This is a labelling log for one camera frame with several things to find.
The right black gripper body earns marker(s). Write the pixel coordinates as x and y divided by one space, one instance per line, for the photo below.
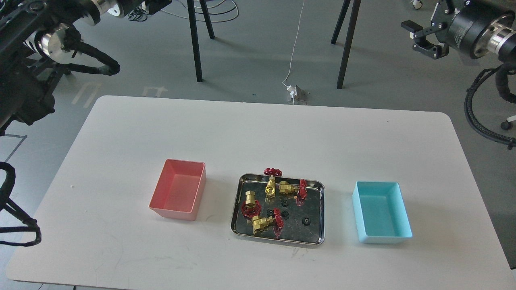
442 19

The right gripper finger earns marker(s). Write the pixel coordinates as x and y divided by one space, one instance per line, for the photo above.
433 51
416 29

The brass valve red handle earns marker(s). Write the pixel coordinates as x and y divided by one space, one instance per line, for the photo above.
250 207
270 188
299 191
259 224

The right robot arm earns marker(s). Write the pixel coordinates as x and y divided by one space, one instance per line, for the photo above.
473 28

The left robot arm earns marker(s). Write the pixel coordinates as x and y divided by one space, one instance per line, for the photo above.
39 44

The blue plastic box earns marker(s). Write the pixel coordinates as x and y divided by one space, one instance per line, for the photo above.
380 213

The pink plastic box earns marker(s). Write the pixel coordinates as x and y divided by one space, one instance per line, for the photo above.
179 189

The black table leg right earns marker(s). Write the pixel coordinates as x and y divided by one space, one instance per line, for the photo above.
349 36

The black table leg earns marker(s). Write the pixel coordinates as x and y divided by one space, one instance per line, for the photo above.
194 33
349 36

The white power adapter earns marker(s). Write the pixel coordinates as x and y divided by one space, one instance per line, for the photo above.
296 93

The steel tray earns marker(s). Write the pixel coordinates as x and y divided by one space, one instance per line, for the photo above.
293 231

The black table leg left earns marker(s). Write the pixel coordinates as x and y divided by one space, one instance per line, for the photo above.
194 33

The brass valve upright red handle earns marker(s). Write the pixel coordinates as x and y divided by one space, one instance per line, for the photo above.
270 188

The brass valve front red handle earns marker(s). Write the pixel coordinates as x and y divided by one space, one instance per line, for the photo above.
259 224

